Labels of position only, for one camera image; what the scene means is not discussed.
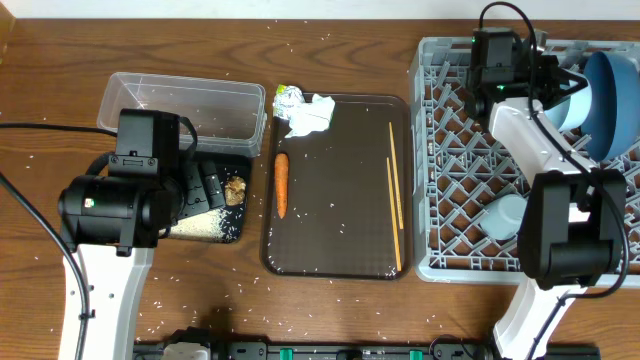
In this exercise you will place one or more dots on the light blue bowl with rice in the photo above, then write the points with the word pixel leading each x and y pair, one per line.
pixel 572 113

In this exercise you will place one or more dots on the wooden chopstick right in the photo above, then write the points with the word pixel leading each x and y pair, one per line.
pixel 396 177

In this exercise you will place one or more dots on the clear plastic bin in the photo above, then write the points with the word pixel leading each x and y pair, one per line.
pixel 229 117

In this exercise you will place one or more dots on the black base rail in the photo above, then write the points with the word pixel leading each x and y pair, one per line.
pixel 195 343

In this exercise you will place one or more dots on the dark blue plate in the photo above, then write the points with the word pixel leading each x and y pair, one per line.
pixel 613 119

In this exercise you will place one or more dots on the black plastic tray bin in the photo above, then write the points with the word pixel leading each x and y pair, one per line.
pixel 227 166

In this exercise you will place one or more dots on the orange carrot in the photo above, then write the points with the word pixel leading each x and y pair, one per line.
pixel 281 176

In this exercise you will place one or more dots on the pile of white rice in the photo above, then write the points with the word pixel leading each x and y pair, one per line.
pixel 217 226

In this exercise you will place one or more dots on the wooden chopstick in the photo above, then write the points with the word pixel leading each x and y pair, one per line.
pixel 396 177
pixel 393 217

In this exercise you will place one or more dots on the brown serving tray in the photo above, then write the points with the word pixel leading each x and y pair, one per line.
pixel 338 220

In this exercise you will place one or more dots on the grey dishwasher rack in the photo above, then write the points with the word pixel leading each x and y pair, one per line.
pixel 457 170

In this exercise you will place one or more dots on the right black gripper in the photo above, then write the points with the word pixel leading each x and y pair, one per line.
pixel 552 77

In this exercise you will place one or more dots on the crumpled aluminium foil ball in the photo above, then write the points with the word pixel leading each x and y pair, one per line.
pixel 286 101

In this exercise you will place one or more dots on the wooden chopstick left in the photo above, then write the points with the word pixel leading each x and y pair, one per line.
pixel 393 217

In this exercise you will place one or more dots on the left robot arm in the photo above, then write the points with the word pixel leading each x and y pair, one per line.
pixel 112 218

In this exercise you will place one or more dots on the crumpled white paper napkin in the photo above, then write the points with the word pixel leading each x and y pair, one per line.
pixel 305 118

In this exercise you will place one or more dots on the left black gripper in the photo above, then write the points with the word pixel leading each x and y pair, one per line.
pixel 201 185

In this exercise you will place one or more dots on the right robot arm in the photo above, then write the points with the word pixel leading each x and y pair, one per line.
pixel 572 242

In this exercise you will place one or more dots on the brown cookie food scrap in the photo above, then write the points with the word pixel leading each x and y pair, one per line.
pixel 235 191

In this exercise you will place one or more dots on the light blue cup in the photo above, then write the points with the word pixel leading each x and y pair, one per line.
pixel 503 217

